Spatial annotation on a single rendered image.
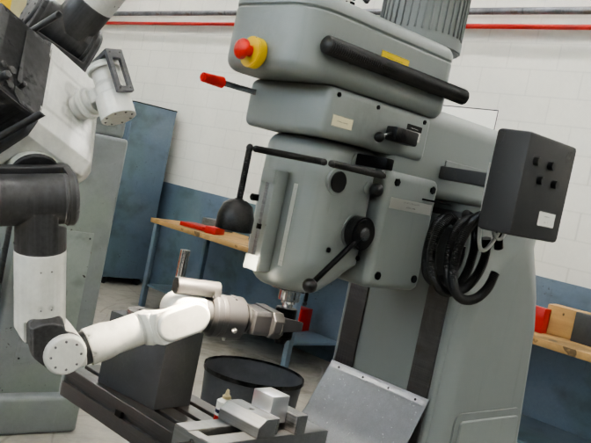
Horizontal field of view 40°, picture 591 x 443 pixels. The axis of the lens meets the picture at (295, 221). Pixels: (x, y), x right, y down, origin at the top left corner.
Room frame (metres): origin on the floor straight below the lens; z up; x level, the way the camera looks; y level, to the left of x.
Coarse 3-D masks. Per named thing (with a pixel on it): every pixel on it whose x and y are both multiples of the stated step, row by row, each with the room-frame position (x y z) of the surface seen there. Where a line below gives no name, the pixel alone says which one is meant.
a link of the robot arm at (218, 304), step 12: (180, 288) 1.59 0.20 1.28; (192, 288) 1.60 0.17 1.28; (204, 288) 1.62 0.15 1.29; (216, 288) 1.63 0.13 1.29; (168, 300) 1.63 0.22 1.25; (180, 300) 1.60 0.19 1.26; (204, 300) 1.61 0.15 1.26; (216, 300) 1.62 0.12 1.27; (228, 300) 1.64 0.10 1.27; (216, 312) 1.61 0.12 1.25; (228, 312) 1.62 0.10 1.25; (216, 324) 1.61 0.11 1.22; (228, 324) 1.62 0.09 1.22; (216, 336) 1.63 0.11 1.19
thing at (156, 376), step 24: (120, 312) 2.02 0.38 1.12; (192, 336) 1.95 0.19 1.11; (120, 360) 1.98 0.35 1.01; (144, 360) 1.92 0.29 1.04; (168, 360) 1.90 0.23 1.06; (192, 360) 1.96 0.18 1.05; (120, 384) 1.97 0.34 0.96; (144, 384) 1.91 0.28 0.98; (168, 384) 1.91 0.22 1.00; (192, 384) 1.97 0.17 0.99
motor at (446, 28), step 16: (384, 0) 1.90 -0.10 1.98; (400, 0) 1.84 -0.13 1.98; (416, 0) 1.82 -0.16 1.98; (432, 0) 1.81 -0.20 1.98; (448, 0) 1.82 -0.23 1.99; (464, 0) 1.85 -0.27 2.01; (384, 16) 1.88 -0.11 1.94; (400, 16) 1.83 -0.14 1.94; (416, 16) 1.81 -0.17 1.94; (432, 16) 1.81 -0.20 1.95; (448, 16) 1.82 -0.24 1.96; (464, 16) 1.86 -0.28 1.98; (416, 32) 1.81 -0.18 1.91; (432, 32) 1.81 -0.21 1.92; (448, 32) 1.83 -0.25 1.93
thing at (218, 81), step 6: (204, 72) 1.62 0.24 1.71; (204, 78) 1.61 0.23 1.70; (210, 78) 1.62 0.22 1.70; (216, 78) 1.63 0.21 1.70; (222, 78) 1.64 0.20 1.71; (216, 84) 1.63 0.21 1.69; (222, 84) 1.64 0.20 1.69; (228, 84) 1.66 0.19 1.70; (234, 84) 1.67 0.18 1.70; (240, 90) 1.68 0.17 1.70; (246, 90) 1.69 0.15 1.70; (252, 90) 1.70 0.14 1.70
